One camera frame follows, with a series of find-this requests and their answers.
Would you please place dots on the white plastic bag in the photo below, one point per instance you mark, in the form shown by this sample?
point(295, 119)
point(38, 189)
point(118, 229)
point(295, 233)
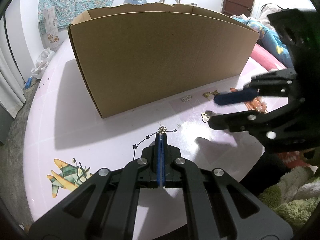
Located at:
point(42, 63)

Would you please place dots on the gold loop charm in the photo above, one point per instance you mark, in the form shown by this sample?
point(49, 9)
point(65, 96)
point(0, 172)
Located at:
point(162, 129)

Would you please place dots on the gold bird charm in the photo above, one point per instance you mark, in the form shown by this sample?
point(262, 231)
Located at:
point(209, 96)

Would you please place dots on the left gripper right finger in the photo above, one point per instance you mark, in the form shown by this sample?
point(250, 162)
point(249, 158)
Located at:
point(216, 205)

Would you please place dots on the brown cardboard box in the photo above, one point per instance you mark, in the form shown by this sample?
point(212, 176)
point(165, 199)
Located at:
point(132, 55)

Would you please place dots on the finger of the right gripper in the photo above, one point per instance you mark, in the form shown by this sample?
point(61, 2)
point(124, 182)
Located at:
point(240, 122)
point(238, 96)

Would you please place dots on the gold butterfly charm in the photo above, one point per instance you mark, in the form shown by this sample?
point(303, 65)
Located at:
point(215, 93)

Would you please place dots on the pink floral blanket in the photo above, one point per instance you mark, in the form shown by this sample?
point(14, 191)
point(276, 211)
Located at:
point(265, 59)

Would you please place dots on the person with black hair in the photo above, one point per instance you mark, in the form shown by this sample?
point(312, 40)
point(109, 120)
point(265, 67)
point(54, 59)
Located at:
point(265, 10)

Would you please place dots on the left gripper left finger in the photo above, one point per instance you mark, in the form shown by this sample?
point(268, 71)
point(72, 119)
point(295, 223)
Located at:
point(105, 206)

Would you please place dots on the white curtain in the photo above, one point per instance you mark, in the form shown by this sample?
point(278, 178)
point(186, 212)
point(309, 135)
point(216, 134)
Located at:
point(12, 83)

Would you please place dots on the green fuzzy sleeve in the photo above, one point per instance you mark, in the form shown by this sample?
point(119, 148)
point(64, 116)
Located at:
point(295, 197)

